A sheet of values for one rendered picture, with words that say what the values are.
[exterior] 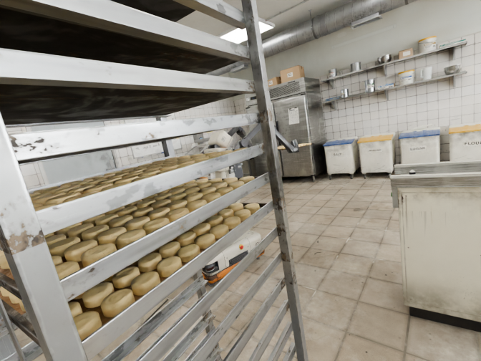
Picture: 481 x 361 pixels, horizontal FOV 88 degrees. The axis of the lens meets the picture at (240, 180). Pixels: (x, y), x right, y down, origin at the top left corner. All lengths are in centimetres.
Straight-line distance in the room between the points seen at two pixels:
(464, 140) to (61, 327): 497
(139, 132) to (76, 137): 10
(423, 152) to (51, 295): 495
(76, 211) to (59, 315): 12
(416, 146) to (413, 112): 85
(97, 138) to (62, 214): 11
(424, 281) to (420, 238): 27
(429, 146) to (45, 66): 490
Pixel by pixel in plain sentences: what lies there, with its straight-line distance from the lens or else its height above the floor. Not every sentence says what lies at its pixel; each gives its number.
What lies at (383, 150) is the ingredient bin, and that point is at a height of 53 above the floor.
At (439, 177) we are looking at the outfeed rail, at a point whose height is 88.
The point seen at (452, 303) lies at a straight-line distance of 193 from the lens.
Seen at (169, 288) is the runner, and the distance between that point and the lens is 50.
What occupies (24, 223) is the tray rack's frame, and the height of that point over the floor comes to 124.
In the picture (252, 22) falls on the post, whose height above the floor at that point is 157.
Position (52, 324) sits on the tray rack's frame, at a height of 113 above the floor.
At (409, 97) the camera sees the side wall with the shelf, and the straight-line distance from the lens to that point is 561.
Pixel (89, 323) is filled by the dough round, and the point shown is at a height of 106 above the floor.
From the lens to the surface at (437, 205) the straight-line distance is 167.
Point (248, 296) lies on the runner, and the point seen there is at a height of 87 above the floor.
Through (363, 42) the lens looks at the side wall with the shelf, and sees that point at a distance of 582.
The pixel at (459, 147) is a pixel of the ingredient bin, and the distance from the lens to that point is 502.
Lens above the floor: 130
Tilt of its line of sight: 11 degrees down
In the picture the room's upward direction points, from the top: 10 degrees counter-clockwise
